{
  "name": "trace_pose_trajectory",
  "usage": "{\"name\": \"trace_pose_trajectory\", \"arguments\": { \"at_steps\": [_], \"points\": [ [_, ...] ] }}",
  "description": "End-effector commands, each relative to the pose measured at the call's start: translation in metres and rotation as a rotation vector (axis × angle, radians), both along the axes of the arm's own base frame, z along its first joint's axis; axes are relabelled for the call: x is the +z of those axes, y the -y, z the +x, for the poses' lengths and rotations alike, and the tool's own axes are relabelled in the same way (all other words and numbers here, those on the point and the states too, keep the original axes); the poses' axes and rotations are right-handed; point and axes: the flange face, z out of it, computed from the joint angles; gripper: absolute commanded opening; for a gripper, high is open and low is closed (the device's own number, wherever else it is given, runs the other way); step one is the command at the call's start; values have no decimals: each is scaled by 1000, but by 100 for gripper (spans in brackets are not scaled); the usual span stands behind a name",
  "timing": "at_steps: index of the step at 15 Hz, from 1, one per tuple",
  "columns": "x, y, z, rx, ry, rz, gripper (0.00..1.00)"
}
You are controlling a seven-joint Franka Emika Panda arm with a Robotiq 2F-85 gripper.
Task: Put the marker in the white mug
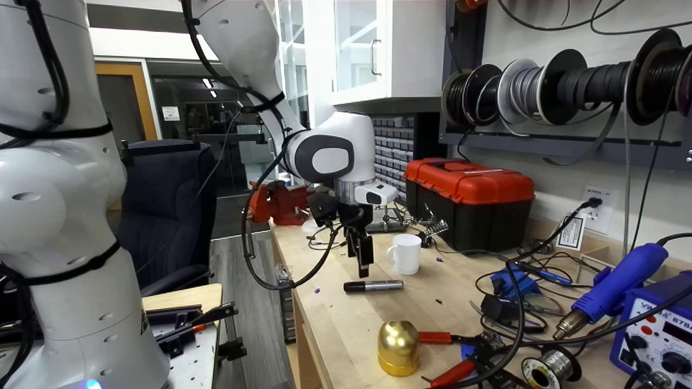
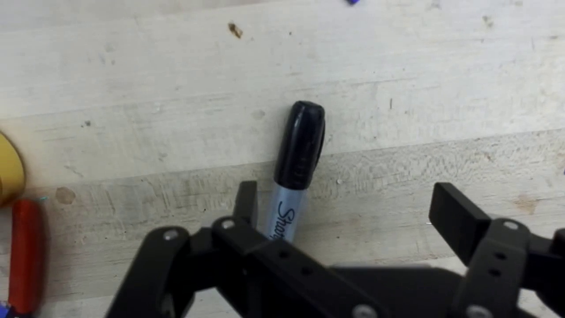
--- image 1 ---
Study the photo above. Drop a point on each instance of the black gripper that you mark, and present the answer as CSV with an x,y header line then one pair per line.
x,y
355,214

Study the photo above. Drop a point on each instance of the black grey marker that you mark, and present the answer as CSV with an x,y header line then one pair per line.
x,y
373,286

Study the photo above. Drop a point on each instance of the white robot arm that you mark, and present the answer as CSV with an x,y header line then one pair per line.
x,y
64,216

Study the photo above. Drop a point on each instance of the white mug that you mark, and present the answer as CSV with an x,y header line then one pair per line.
x,y
405,253

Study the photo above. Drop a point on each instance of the red bench vise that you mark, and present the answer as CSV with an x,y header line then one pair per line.
x,y
276,203

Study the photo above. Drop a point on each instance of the grey parts drawer cabinet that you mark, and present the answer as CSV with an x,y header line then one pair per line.
x,y
394,152

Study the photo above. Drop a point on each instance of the gold metal dome bell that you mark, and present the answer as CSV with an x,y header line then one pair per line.
x,y
397,349

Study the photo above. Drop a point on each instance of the red black toolbox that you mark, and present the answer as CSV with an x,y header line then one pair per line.
x,y
467,202

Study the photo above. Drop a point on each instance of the black power adapter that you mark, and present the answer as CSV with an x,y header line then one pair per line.
x,y
498,310

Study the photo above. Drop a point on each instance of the blue flat plastic part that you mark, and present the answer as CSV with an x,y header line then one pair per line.
x,y
512,282

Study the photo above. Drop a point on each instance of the orange black bar clamp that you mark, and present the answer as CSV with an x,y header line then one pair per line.
x,y
194,321

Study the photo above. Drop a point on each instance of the light wooden cart table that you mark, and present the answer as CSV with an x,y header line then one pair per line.
x,y
180,298

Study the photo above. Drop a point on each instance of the dark office chair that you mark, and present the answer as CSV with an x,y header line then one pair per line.
x,y
164,208

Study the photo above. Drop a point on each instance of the white power outlet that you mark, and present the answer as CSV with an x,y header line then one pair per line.
x,y
597,202

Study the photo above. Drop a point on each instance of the wooden framed door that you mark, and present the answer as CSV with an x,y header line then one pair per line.
x,y
137,97

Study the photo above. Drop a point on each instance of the blue soldering station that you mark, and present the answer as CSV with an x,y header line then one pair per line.
x,y
660,337

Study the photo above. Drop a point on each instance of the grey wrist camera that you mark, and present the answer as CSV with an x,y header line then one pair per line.
x,y
376,195

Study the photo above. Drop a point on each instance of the white wall cabinet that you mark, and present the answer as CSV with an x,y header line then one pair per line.
x,y
374,51

